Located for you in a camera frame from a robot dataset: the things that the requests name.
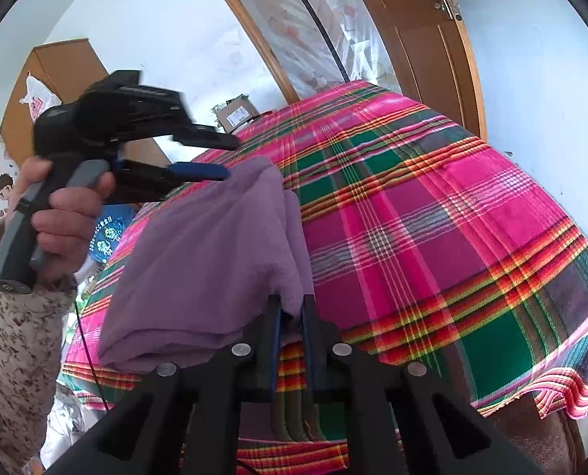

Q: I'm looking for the person's left hand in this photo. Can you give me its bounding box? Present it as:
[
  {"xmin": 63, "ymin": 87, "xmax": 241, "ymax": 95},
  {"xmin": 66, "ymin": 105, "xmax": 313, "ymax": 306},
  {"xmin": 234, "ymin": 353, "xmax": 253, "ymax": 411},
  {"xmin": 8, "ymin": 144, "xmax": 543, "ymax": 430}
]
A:
[{"xmin": 6, "ymin": 154, "xmax": 117, "ymax": 285}]

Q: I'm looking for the brown cardboard box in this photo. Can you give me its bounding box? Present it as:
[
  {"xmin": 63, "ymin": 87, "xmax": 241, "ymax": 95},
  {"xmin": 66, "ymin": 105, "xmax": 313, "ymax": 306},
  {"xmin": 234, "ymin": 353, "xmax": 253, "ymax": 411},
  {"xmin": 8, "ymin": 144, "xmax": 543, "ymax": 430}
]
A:
[{"xmin": 212, "ymin": 95, "xmax": 259, "ymax": 133}]

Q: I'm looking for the white paper on wardrobe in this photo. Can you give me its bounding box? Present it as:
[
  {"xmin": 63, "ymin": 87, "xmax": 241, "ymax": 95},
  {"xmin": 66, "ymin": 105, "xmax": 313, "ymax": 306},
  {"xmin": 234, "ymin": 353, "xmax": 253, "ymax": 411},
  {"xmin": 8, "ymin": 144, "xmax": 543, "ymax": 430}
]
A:
[{"xmin": 19, "ymin": 73, "xmax": 63, "ymax": 122}]

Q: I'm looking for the purple fleece garment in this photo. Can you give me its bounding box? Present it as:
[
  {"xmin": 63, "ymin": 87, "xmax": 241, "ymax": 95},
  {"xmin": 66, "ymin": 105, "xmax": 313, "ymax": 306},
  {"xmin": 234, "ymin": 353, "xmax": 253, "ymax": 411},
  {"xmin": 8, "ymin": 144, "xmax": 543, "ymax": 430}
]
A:
[{"xmin": 97, "ymin": 157, "xmax": 313, "ymax": 373}]

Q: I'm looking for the floral sleeved left forearm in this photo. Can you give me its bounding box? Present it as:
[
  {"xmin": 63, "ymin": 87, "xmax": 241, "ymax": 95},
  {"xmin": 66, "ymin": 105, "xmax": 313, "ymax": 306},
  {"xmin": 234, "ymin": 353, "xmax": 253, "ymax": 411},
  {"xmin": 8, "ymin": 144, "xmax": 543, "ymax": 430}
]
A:
[{"xmin": 0, "ymin": 222, "xmax": 77, "ymax": 475}]

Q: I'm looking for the pink plaid tablecloth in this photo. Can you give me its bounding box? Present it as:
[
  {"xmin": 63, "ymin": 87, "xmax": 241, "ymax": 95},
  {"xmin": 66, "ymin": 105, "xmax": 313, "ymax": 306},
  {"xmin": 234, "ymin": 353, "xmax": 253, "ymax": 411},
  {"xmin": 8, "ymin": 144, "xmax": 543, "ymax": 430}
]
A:
[{"xmin": 57, "ymin": 79, "xmax": 588, "ymax": 475}]

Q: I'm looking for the transparent printed door curtain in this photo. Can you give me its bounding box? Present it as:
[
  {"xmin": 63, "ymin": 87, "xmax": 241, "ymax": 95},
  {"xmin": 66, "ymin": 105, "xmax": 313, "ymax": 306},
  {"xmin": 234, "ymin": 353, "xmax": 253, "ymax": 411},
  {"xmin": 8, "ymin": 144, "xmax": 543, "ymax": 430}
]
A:
[{"xmin": 240, "ymin": 0, "xmax": 401, "ymax": 99}]

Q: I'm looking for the metal door handle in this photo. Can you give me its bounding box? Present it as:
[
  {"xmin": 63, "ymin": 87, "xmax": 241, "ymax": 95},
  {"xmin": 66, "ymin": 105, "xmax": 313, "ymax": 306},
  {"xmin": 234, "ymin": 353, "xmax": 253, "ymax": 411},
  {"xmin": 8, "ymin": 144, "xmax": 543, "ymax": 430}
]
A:
[{"xmin": 434, "ymin": 0, "xmax": 462, "ymax": 21}]

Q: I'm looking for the blue printed tote bag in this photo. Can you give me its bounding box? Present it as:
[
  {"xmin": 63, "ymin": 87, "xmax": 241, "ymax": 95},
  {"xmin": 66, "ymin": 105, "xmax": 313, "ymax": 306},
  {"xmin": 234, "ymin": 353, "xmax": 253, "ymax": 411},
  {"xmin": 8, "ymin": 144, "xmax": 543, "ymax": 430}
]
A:
[{"xmin": 89, "ymin": 205, "xmax": 136, "ymax": 264}]

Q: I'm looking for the wooden room door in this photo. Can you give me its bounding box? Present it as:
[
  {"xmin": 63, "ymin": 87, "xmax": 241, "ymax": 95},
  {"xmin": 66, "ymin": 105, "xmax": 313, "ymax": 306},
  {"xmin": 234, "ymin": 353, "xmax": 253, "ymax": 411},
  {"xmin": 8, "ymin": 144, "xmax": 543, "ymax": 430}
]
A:
[{"xmin": 363, "ymin": 0, "xmax": 487, "ymax": 139}]

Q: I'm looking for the wooden wardrobe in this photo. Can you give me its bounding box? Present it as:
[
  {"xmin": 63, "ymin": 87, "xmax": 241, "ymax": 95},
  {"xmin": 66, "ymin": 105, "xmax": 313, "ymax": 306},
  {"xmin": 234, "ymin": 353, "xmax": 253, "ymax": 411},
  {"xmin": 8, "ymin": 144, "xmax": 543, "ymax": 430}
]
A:
[{"xmin": 0, "ymin": 38, "xmax": 171, "ymax": 170}]

